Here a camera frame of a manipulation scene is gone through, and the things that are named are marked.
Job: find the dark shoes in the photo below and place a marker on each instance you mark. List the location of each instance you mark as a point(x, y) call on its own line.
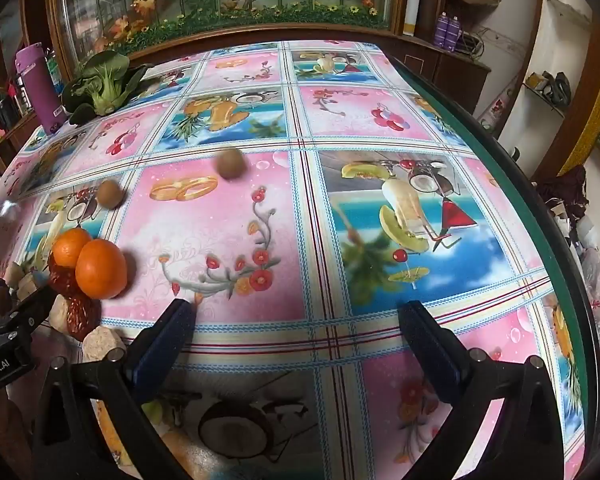
point(555, 86)

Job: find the small purple bottle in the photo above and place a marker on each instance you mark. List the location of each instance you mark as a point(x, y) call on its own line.
point(441, 30)
point(454, 33)

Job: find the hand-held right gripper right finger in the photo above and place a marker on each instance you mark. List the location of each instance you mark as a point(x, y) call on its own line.
point(432, 357)

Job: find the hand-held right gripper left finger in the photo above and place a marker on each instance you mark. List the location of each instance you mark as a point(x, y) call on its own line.
point(164, 342)

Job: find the purple thermos bottle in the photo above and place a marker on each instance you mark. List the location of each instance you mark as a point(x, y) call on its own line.
point(37, 87)

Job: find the dark red cloth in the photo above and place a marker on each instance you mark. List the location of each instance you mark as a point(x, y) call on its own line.
point(565, 185)

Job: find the green bok choy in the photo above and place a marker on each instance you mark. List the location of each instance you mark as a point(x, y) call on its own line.
point(102, 85)

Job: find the brown kiwi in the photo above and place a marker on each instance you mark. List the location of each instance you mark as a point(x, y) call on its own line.
point(109, 194)
point(228, 162)

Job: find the beige round cake piece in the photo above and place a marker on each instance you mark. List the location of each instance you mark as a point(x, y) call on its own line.
point(102, 344)

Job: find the fruit printed tablecloth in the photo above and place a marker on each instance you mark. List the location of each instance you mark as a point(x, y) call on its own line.
point(305, 260)

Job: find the orange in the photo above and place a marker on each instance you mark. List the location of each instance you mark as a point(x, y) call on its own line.
point(101, 268)
point(69, 246)

